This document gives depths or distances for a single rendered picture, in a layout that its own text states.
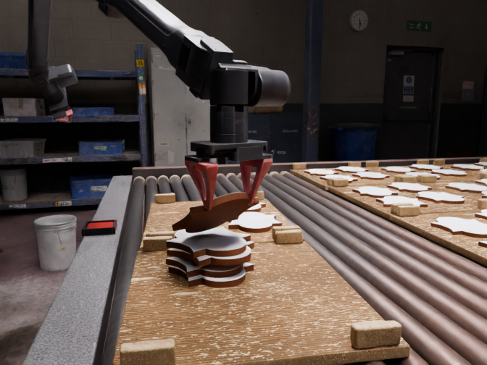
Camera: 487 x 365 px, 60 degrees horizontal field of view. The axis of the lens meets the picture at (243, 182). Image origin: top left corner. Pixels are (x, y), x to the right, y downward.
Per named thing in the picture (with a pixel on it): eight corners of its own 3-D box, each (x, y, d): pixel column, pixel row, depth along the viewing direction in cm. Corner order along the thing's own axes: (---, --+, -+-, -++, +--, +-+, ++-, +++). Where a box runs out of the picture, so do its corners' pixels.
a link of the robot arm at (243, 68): (201, 64, 63) (223, 61, 58) (239, 66, 67) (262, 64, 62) (202, 111, 64) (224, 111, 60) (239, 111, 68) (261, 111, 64)
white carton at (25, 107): (3, 117, 473) (1, 97, 469) (15, 116, 501) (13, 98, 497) (36, 117, 475) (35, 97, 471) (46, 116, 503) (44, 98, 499)
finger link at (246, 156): (211, 202, 68) (211, 144, 67) (248, 197, 72) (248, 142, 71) (235, 211, 63) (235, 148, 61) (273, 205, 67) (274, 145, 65)
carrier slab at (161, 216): (140, 254, 87) (139, 247, 87) (151, 207, 127) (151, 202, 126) (305, 246, 92) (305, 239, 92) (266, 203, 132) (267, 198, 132)
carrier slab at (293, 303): (109, 389, 46) (109, 376, 45) (138, 257, 85) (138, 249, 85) (409, 357, 51) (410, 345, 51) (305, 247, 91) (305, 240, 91)
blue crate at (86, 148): (78, 156, 496) (77, 142, 493) (85, 152, 532) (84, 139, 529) (122, 155, 504) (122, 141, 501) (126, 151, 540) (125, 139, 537)
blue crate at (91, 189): (71, 200, 492) (70, 181, 488) (69, 193, 529) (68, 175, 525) (126, 196, 517) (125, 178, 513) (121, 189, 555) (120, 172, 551)
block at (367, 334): (355, 351, 50) (356, 329, 49) (348, 342, 52) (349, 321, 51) (401, 347, 51) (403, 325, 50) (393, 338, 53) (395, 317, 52)
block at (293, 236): (275, 245, 88) (275, 232, 87) (273, 242, 90) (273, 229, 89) (303, 243, 89) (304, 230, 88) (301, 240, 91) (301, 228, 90)
